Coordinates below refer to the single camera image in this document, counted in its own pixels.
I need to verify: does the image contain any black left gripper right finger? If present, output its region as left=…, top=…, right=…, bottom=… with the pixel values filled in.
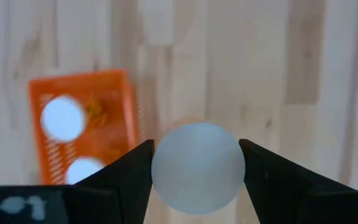
left=238, top=138, right=356, bottom=224

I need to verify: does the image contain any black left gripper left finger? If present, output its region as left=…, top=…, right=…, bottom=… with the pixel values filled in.
left=74, top=139, right=155, bottom=224

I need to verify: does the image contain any orange pill bottle white cap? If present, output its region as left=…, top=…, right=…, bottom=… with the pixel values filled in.
left=150, top=116, right=247, bottom=216

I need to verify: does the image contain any white ball basket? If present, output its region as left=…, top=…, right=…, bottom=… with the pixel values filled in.
left=40, top=94, right=109, bottom=144

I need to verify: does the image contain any orange plastic slotted basket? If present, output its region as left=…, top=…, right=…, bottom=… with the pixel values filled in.
left=27, top=68, right=142, bottom=186

